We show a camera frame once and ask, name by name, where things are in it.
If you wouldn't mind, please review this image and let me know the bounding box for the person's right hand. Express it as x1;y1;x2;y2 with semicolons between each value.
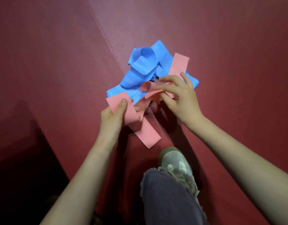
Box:
150;72;205;129

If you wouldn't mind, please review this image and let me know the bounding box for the person's left hand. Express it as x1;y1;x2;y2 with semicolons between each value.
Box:
97;98;141;149

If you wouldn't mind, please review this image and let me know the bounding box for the pink resistance band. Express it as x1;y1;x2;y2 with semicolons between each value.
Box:
106;53;190;149

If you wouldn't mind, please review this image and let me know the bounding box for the blue resistance band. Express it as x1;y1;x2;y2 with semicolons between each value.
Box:
106;40;200;106

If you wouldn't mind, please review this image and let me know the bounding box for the person's right forearm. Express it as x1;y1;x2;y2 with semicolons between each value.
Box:
190;116;288;225

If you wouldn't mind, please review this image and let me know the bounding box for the person's left forearm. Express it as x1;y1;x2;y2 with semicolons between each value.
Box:
39;138;119;225

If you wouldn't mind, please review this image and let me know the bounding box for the person's right shoe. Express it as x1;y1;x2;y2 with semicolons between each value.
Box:
157;147;201;204

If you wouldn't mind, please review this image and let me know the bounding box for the person's right leg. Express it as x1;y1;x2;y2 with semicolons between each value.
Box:
140;168;209;225

